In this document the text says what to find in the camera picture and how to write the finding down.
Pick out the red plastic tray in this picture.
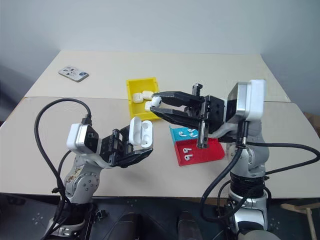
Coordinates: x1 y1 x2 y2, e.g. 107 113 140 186
172 138 226 167

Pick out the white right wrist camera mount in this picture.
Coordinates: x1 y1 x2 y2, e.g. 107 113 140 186
226 79 267 123

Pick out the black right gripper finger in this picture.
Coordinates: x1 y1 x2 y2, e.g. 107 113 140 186
151 90 201 109
149 105 201 126

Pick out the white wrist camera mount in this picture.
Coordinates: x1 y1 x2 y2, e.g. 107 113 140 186
226 79 267 123
66 122 101 154

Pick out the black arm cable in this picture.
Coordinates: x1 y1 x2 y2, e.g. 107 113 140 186
34 97 93 240
199 119 320 226

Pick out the yellow plastic bin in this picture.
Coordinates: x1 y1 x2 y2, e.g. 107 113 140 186
125 77 163 122

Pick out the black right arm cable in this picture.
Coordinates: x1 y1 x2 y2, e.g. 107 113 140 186
199 119 320 226

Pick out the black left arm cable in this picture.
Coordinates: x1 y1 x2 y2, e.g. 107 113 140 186
34 97 93 240

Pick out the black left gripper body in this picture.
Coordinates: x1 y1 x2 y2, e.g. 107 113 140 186
99 128 134 168

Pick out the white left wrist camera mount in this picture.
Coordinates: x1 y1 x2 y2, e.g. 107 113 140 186
66 122 101 154

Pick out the dark rounded shape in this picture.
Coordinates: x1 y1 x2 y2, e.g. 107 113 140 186
176 210 201 240
116 211 141 240

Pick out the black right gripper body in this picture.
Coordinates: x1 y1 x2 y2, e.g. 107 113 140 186
183 83 228 149

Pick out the light wooden frame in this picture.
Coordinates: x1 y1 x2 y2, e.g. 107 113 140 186
279 198 320 237

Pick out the cyan plastic tray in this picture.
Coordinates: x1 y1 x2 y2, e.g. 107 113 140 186
169 125 201 146

